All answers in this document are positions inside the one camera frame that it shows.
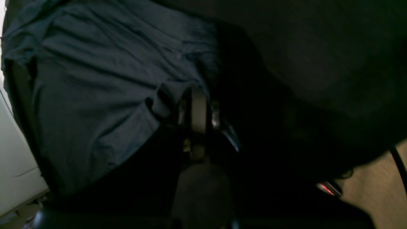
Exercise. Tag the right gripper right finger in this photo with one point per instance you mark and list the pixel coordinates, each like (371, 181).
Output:
(226, 144)

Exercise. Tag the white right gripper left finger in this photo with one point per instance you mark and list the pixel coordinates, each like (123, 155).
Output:
(169, 157)

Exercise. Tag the dark grey T-shirt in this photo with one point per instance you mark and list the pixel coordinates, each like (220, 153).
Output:
(102, 76)

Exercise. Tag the black table cloth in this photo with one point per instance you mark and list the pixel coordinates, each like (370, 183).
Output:
(322, 84)

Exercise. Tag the orange black clamp right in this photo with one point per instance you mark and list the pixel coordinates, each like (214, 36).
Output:
(331, 188)

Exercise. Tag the white foam block right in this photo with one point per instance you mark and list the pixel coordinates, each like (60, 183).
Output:
(20, 177)

